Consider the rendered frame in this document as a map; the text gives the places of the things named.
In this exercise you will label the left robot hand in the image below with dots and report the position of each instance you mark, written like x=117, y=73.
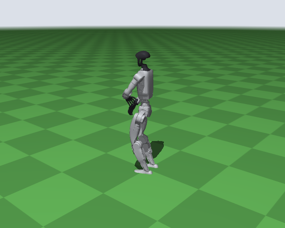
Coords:
x=130, y=100

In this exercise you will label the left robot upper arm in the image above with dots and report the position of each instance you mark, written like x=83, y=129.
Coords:
x=138, y=77

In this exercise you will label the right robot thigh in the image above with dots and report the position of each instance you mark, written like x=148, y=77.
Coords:
x=142, y=137

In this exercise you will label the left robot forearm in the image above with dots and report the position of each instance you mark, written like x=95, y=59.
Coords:
x=124, y=96

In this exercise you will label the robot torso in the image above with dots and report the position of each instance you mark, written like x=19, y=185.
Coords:
x=145, y=91

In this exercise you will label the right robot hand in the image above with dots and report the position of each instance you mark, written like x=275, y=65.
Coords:
x=131, y=108

